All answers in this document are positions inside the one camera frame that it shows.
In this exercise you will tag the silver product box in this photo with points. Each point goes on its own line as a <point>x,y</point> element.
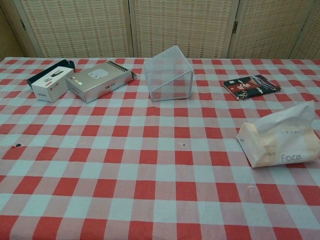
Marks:
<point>100,81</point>

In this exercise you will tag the dark floral pouch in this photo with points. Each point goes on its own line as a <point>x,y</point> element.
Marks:
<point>250,86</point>

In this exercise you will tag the cream soft tissue pack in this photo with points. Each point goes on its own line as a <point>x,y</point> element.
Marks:
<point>277,145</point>

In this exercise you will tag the woven folding screen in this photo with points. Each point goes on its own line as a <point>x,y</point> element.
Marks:
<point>160,27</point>

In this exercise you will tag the red and white checkered tablecloth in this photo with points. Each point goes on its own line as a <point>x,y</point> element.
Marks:
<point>150,175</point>

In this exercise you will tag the white and black product box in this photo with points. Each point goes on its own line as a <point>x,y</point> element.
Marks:
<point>51,83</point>

